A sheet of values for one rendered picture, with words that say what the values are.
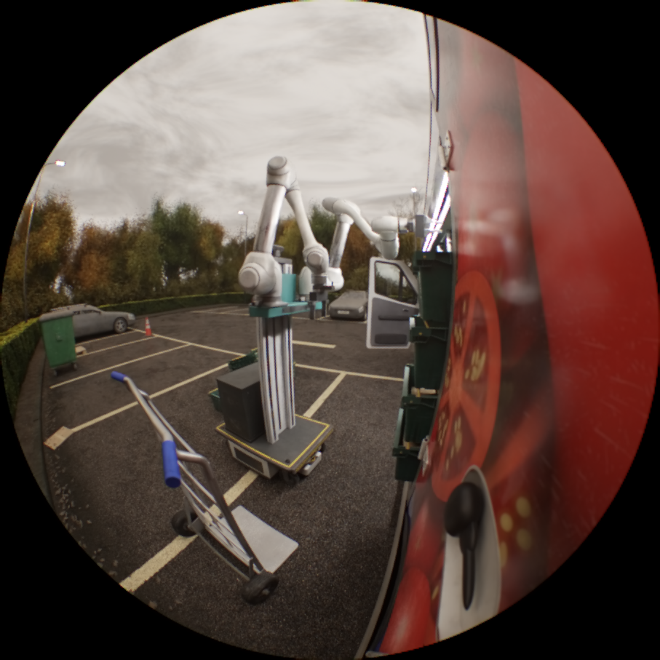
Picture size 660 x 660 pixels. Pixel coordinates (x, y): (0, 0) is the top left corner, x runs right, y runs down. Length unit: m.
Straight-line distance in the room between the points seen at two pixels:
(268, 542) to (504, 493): 1.58
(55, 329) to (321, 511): 6.03
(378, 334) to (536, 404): 4.00
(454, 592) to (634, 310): 0.39
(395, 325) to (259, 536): 3.84
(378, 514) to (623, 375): 1.79
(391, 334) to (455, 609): 4.12
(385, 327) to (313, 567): 3.80
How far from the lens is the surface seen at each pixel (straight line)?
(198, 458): 0.66
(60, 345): 6.31
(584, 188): 0.21
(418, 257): 0.81
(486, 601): 0.35
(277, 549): 1.70
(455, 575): 0.44
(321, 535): 1.74
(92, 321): 10.76
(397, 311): 4.25
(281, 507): 1.89
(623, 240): 0.18
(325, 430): 2.07
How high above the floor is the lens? 1.56
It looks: 11 degrees down
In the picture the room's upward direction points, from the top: 1 degrees clockwise
